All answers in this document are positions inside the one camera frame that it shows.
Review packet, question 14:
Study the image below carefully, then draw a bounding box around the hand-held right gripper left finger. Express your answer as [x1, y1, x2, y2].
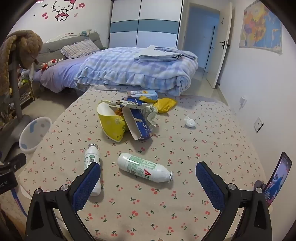
[24, 162, 102, 241]

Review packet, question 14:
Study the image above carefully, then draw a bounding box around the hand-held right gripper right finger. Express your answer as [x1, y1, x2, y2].
[195, 161, 273, 241]

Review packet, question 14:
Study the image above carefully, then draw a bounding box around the small white plastic bottle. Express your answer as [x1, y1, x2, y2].
[83, 143, 102, 196]

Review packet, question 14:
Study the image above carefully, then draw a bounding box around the white plastic bin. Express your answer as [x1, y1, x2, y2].
[18, 116, 52, 155]

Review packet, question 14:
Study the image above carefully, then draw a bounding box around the large white plastic bottle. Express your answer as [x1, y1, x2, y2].
[117, 153, 174, 183]

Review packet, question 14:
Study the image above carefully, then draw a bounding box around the yellow sponge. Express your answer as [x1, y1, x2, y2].
[97, 100, 130, 142]

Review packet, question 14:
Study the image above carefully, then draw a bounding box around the blue snack packet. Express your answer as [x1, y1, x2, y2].
[121, 96, 154, 141]

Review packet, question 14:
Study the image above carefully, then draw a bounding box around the silver foil wrapper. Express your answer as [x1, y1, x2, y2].
[109, 100, 158, 128]

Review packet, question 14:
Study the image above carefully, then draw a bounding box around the cherry print tablecloth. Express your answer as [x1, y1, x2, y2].
[17, 85, 269, 241]

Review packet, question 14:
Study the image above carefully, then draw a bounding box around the crumpled white tissue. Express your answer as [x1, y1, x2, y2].
[184, 115, 197, 128]

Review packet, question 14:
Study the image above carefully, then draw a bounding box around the smartphone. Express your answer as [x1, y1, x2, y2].
[264, 152, 293, 207]

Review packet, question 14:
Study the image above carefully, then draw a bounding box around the toy shelf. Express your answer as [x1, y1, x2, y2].
[9, 67, 35, 107]

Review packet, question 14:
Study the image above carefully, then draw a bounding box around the yellow plastic bag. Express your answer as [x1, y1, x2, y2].
[139, 96, 177, 114]

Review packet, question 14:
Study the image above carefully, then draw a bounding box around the small white blue carton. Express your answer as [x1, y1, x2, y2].
[127, 90, 158, 101]

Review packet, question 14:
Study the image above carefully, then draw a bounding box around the bed with purple sheet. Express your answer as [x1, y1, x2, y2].
[30, 31, 111, 93]

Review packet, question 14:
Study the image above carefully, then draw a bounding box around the white door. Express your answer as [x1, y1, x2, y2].
[206, 2, 233, 89]

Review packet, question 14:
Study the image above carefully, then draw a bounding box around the red white cat plush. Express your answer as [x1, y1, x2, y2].
[41, 59, 58, 71]

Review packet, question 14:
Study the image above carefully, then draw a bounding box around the blue checked blanket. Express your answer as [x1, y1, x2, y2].
[74, 46, 199, 97]

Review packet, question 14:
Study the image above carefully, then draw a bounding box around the folded grey cloth stack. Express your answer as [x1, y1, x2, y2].
[134, 45, 197, 63]

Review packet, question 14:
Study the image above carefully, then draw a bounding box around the checked pillow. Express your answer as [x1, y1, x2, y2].
[60, 39, 100, 59]

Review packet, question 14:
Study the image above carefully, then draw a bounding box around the white blue wardrobe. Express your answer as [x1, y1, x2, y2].
[109, 0, 184, 50]

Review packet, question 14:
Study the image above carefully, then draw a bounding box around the blue strap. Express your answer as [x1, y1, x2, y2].
[11, 188, 28, 217]

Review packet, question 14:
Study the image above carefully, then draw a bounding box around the wall socket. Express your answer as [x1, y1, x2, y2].
[254, 117, 264, 133]

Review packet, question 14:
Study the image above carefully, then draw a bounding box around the wall map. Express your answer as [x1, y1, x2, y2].
[239, 0, 283, 55]

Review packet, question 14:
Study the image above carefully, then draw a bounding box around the pink cat wall sticker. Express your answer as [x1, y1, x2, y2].
[42, 0, 86, 22]

